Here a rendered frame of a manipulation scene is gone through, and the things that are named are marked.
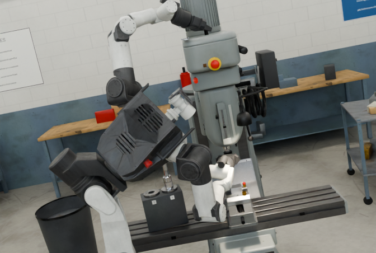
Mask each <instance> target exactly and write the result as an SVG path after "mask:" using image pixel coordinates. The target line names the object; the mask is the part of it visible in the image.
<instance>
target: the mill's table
mask: <svg viewBox="0 0 376 253"><path fill-rule="evenodd" d="M251 200H252V204H253V208H254V210H255V213H256V217H257V221H258V225H255V226H248V227H242V228H235V229H229V225H228V217H227V210H226V219H225V221H224V222H198V221H195V220H194V215H193V212H192V210H190V211H187V217H188V220H189V222H188V223H184V224H181V225H178V226H174V227H170V228H166V229H162V230H159V231H155V232H152V233H149V229H148V225H147V221H146V219H142V220H138V221H132V222H127V223H128V227H129V232H130V236H131V242H132V244H133V246H134V248H135V250H136V253H138V252H144V251H149V250H155V249H161V248H165V247H171V246H177V245H183V244H186V243H192V242H198V241H203V240H209V239H213V238H219V237H225V236H231V235H237V234H240V233H246V232H252V231H258V230H262V229H267V228H273V227H279V226H285V225H289V224H295V223H300V222H306V221H312V220H316V219H321V218H327V217H333V216H337V215H343V214H346V213H349V210H348V205H347V201H346V200H345V198H344V197H343V196H342V195H341V194H340V193H339V192H338V191H337V190H336V189H335V188H334V187H333V186H330V185H324V186H318V187H315V188H309V189H303V190H297V191H291V192H288V193H282V194H276V195H270V196H265V197H261V198H255V199H251Z"/></svg>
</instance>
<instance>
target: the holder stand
mask: <svg viewBox="0 0 376 253"><path fill-rule="evenodd" d="M140 196H141V199H142V203H143V208H144V212H145V217H146V221H147V225H148V229H149V233H152V232H155V231H159V230H162V229H166V228H170V227H174V226H178V225H181V224H184V223H188V222H189V220H188V217H187V211H186V207H185V201H184V196H183V193H182V190H181V188H180V186H179V184H177V185H174V184H173V188H172V189H165V187H163V188H161V189H151V190H148V191H146V192H145V193H142V194H140Z"/></svg>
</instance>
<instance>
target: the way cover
mask: <svg viewBox="0 0 376 253"><path fill-rule="evenodd" d="M215 181H222V180H221V179H212V182H215ZM243 182H245V183H246V186H247V188H248V192H249V195H250V197H251V199H255V198H260V197H261V196H260V192H259V187H258V184H257V181H256V176H255V171H254V167H253V163H252V158H247V159H243V160H240V161H239V162H238V163H237V164H236V165H235V166H234V177H233V182H232V185H235V184H241V186H243ZM225 199H227V198H226V194H225V192H224V197H223V204H225Z"/></svg>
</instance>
